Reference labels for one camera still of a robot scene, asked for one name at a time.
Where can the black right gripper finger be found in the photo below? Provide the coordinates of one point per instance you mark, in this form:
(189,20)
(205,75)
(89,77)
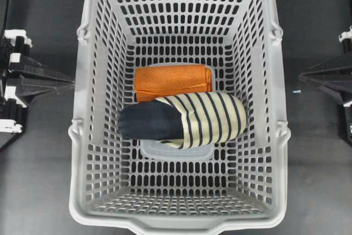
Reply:
(329,77)

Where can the folded orange cloth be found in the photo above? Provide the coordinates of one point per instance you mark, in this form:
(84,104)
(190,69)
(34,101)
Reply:
(160,81)

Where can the grey plastic shopping basket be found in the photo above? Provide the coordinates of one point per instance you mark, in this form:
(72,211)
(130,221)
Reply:
(244,183)

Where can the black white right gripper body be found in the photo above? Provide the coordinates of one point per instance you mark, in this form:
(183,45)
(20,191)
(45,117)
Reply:
(345,39)

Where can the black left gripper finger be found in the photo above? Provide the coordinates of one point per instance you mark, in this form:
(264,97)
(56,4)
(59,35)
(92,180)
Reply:
(29,78)

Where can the striped cream navy slipper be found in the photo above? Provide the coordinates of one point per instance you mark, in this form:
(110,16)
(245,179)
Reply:
(185,121)

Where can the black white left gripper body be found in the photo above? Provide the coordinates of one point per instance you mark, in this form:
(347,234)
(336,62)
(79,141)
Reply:
(14,44)

